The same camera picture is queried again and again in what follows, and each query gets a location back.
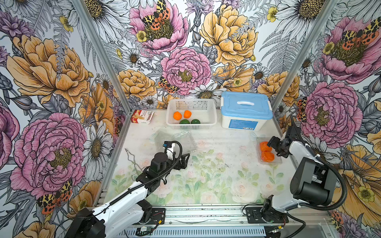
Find orange toy fruit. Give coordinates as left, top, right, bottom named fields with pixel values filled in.
left=183, top=110, right=192, bottom=119
left=260, top=141, right=272, bottom=152
left=173, top=112, right=183, bottom=121
left=261, top=151, right=275, bottom=163

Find green toy fruit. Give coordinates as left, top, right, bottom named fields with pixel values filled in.
left=180, top=119, right=190, bottom=125
left=191, top=119, right=200, bottom=125

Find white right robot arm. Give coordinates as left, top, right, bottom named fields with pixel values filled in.
left=261, top=121, right=346, bottom=223

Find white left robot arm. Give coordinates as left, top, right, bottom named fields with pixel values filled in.
left=65, top=152, right=190, bottom=238

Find metal tongs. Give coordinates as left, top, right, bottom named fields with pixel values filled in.
left=125, top=148, right=143, bottom=173

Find white perforated plastic basket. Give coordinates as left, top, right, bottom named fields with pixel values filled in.
left=166, top=99, right=217, bottom=130

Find blue lidded storage box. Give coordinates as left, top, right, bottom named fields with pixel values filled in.
left=220, top=92, right=273, bottom=131

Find red and white carton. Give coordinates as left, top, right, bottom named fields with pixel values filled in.
left=130, top=110, right=154, bottom=125

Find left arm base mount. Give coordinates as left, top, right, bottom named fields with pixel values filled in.
left=128, top=205, right=166, bottom=225

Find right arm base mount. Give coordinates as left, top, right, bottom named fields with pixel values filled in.
left=242, top=195, right=289, bottom=224

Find aluminium front rail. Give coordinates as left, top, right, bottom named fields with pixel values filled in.
left=116, top=205, right=339, bottom=238

